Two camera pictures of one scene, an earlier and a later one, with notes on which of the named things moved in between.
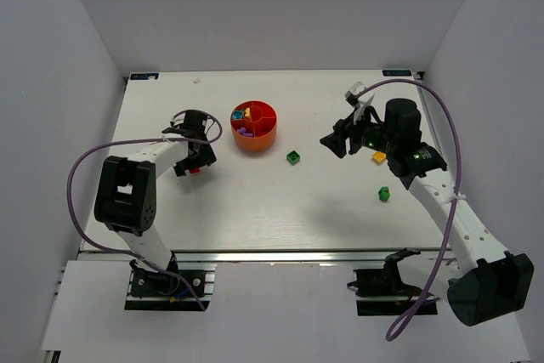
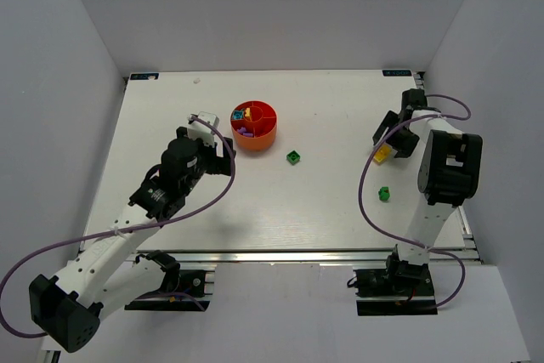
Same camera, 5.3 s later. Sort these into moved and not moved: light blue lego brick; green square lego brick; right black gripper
Moved: right black gripper
Not moved: green square lego brick; light blue lego brick
